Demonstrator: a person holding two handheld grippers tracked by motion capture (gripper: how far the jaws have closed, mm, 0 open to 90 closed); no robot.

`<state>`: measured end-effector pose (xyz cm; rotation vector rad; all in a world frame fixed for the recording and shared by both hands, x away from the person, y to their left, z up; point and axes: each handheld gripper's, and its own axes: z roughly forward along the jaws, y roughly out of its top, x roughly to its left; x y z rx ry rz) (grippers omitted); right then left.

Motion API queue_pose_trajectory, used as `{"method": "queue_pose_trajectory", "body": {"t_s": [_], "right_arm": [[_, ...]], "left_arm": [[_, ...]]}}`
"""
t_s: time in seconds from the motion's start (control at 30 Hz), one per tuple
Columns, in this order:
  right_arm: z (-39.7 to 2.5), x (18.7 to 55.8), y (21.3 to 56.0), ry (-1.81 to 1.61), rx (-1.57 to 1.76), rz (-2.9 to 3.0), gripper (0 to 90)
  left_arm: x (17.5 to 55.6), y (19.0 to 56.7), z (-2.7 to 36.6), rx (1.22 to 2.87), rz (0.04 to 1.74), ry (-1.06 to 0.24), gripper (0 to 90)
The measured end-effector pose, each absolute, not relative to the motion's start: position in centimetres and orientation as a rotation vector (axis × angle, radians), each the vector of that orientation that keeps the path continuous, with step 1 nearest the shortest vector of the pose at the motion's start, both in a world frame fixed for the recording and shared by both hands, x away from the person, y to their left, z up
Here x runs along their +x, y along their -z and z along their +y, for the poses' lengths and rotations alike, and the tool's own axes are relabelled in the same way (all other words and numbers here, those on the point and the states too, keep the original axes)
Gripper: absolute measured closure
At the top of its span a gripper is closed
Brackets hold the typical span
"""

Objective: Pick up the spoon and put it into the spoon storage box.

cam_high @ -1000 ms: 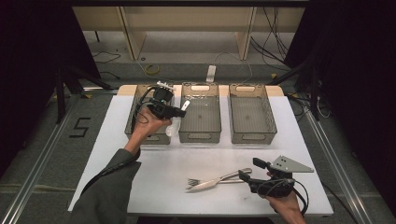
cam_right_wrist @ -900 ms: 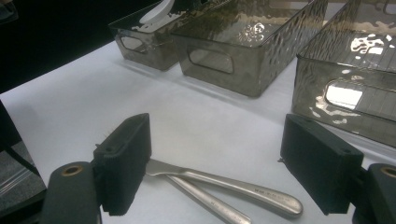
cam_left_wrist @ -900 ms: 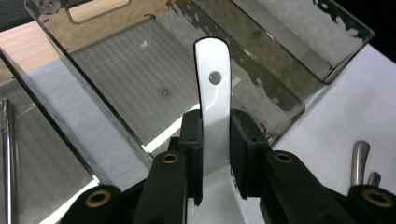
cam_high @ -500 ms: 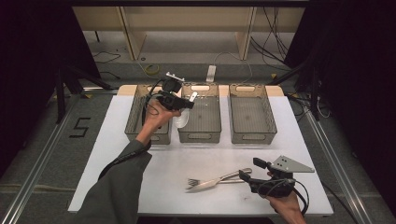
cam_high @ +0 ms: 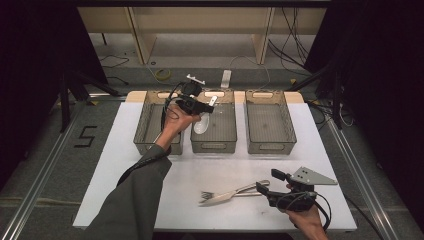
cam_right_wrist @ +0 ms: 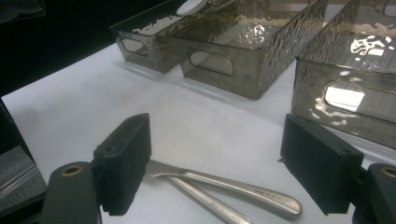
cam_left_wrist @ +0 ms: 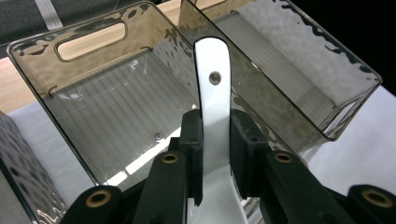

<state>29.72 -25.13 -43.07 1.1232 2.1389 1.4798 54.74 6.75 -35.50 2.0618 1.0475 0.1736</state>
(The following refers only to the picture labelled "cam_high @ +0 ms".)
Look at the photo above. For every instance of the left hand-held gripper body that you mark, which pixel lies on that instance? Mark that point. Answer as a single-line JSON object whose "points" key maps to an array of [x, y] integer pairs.
{"points": [[190, 90]]}

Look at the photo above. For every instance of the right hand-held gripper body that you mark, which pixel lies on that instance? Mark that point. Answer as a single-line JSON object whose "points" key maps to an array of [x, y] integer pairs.
{"points": [[311, 178]]}

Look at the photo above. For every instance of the white plastic spoon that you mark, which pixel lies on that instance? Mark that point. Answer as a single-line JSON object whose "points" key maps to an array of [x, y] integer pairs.
{"points": [[201, 126]]}

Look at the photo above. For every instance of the grey transparent plastic bin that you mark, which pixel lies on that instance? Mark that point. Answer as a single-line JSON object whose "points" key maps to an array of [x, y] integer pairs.
{"points": [[268, 125], [221, 128], [150, 120]]}

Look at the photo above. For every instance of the metal table knife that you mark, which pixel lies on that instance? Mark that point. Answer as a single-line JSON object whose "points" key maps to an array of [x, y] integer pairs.
{"points": [[220, 197]]}

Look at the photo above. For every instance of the metal fork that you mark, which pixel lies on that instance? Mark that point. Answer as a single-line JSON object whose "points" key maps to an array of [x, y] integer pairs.
{"points": [[208, 195]]}

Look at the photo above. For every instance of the person's left hand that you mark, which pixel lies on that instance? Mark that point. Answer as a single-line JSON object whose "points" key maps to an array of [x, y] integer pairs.
{"points": [[176, 125]]}

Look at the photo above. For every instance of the person's right hand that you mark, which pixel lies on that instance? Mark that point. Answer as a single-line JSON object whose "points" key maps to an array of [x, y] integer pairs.
{"points": [[306, 221]]}

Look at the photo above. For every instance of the white power strip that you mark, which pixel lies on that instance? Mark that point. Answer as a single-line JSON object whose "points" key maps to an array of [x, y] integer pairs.
{"points": [[226, 79]]}

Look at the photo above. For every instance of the yellow tape roll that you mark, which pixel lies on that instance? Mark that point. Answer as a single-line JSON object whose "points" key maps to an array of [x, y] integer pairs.
{"points": [[157, 74]]}

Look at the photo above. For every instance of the white table sheet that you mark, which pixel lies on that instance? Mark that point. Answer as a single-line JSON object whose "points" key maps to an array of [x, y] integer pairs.
{"points": [[216, 218]]}

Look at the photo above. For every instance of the beige wooden desk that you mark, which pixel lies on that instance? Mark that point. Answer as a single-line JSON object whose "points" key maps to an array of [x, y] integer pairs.
{"points": [[200, 20]]}

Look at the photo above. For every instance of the black metal stand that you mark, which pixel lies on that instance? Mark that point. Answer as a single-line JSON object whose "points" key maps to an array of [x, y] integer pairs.
{"points": [[336, 100], [65, 103]]}

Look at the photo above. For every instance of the black curtain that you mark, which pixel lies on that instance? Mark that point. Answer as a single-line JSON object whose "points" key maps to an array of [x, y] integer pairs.
{"points": [[30, 83], [383, 83]]}

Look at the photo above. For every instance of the aluminium floor rail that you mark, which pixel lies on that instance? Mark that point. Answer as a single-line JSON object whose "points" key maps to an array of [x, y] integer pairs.
{"points": [[363, 176], [40, 173]]}

